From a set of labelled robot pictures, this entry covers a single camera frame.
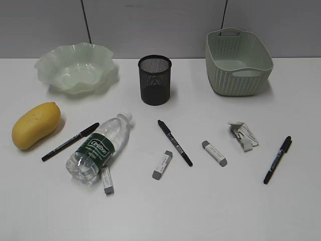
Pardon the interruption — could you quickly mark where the grey white eraser middle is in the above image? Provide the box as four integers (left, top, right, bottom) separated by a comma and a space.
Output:
152, 151, 173, 180

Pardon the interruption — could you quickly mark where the black marker pen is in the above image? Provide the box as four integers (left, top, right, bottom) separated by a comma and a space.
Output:
157, 120, 193, 167
42, 123, 100, 162
263, 136, 292, 185

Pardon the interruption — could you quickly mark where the yellow mango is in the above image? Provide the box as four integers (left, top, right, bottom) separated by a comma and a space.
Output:
12, 102, 61, 150

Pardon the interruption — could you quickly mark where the white waste paper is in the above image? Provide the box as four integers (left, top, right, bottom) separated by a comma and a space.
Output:
228, 121, 259, 152

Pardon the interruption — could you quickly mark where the grey white eraser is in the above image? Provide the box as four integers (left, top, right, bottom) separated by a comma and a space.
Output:
152, 151, 173, 180
100, 166, 114, 194
202, 141, 227, 167

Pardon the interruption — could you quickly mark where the grey white eraser right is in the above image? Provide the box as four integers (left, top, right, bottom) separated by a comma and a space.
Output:
202, 141, 227, 167

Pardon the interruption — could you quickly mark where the grey white eraser left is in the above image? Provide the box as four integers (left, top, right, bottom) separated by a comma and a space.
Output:
100, 166, 114, 194

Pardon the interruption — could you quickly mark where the pale green wavy plate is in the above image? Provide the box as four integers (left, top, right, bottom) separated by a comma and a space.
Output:
35, 43, 118, 94

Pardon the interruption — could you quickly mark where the clear plastic water bottle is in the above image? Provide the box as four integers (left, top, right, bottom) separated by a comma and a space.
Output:
66, 112, 132, 184

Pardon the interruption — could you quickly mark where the pale green woven basket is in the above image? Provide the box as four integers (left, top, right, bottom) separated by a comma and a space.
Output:
205, 28, 273, 96

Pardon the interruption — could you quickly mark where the black mesh pen holder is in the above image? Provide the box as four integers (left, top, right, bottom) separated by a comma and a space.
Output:
138, 55, 172, 106

